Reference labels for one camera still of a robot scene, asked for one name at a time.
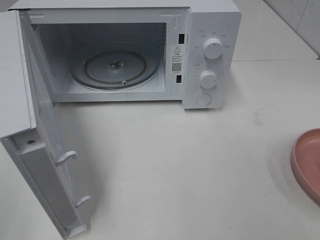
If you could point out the round white door release button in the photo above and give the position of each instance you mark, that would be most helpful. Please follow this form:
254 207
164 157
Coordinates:
203 99

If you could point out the white microwave knob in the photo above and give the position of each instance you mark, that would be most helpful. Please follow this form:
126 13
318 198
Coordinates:
213 48
208 79

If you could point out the white microwave door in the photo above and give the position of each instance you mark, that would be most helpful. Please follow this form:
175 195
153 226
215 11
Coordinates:
29 129

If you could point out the pink round plate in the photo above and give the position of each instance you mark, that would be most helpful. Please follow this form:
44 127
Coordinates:
305 163

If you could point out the white warning label sticker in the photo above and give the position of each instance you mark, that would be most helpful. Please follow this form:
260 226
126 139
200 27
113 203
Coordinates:
177 57

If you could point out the glass microwave turntable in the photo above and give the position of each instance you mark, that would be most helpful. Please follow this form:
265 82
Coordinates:
114 69

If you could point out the white microwave oven body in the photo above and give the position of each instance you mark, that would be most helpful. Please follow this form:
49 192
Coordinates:
70 28

